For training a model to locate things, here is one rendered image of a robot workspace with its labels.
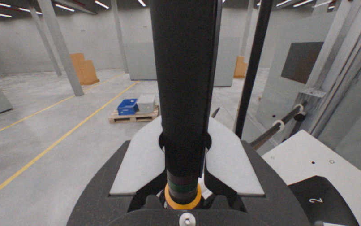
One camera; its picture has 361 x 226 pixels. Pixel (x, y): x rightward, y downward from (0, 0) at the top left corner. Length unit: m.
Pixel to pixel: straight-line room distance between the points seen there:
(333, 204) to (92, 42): 14.74
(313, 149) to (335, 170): 0.07
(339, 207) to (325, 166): 0.24
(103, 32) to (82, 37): 2.11
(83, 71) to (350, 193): 8.49
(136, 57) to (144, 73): 0.91
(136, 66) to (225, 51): 4.67
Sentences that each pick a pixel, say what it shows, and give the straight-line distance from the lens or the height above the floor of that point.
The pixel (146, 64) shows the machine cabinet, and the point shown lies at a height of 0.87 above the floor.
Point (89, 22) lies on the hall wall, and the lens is 14.75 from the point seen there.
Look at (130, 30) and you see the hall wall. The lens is 13.07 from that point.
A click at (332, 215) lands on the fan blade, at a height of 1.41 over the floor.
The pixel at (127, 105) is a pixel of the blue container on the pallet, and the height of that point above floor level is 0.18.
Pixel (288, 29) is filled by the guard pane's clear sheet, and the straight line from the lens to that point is 1.20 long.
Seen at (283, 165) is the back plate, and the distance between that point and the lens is 0.57.
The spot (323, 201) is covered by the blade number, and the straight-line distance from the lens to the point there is 0.32.
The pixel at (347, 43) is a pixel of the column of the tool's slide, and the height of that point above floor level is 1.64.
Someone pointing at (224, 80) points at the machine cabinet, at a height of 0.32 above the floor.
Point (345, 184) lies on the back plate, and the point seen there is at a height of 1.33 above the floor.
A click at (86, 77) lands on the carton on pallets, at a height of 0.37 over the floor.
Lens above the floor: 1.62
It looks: 28 degrees down
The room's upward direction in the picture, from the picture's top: 1 degrees counter-clockwise
